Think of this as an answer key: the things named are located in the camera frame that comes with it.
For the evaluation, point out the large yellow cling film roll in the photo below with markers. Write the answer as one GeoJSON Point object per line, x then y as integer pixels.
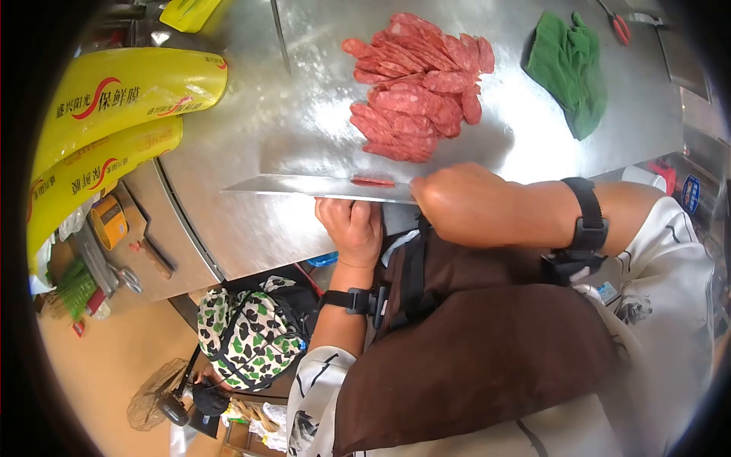
{"type": "Point", "coordinates": [125, 94]}

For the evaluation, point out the person's left hand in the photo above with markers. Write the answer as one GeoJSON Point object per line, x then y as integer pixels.
{"type": "Point", "coordinates": [354, 237]}

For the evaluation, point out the grey metal scissors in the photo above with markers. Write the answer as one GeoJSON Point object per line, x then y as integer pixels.
{"type": "Point", "coordinates": [128, 279]}

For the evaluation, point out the black floor fan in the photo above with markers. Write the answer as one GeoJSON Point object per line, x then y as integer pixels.
{"type": "Point", "coordinates": [160, 397]}

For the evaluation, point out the pile of sliced red meat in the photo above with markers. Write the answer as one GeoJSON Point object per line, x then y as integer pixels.
{"type": "Point", "coordinates": [417, 85]}

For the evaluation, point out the single red meat slice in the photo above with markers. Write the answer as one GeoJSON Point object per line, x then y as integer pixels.
{"type": "Point", "coordinates": [372, 181]}

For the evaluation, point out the steel tray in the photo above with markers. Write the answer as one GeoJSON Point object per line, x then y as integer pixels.
{"type": "Point", "coordinates": [679, 54]}

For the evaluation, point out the person's left fingers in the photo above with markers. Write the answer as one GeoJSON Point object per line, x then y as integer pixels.
{"type": "Point", "coordinates": [348, 210]}

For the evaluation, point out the black wrist band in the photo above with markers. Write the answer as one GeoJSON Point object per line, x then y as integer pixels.
{"type": "Point", "coordinates": [357, 300]}
{"type": "Point", "coordinates": [588, 228]}

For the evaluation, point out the white cup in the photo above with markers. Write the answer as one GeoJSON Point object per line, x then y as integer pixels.
{"type": "Point", "coordinates": [642, 176]}

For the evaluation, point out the green packet bundle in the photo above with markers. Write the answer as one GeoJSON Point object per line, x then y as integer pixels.
{"type": "Point", "coordinates": [75, 288]}

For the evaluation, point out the slim yellow cling film roll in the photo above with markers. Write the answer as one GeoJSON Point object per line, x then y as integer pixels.
{"type": "Point", "coordinates": [91, 177]}

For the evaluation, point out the person's right fingers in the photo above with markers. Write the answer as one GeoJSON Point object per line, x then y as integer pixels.
{"type": "Point", "coordinates": [427, 197]}

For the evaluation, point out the steel cleaver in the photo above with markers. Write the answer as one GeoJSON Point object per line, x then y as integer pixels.
{"type": "Point", "coordinates": [308, 185]}

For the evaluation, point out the person's right hand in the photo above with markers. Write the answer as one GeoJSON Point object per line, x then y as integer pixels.
{"type": "Point", "coordinates": [474, 205]}

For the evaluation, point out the long thin metal blade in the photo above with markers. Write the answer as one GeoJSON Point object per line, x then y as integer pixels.
{"type": "Point", "coordinates": [281, 34]}

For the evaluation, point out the yellow plastic object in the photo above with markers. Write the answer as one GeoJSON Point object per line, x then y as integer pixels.
{"type": "Point", "coordinates": [188, 12]}

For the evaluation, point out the blue label container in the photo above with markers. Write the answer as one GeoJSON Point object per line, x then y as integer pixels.
{"type": "Point", "coordinates": [691, 194]}

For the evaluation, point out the yellow tape roll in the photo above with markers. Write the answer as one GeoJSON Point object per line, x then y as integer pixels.
{"type": "Point", "coordinates": [108, 221]}

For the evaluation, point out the person's body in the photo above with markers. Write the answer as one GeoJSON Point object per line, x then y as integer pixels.
{"type": "Point", "coordinates": [491, 354]}

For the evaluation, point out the green cloth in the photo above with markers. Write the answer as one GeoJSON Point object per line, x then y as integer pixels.
{"type": "Point", "coordinates": [568, 71]}

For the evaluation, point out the green camouflage bag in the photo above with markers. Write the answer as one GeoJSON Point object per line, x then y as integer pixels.
{"type": "Point", "coordinates": [248, 334]}

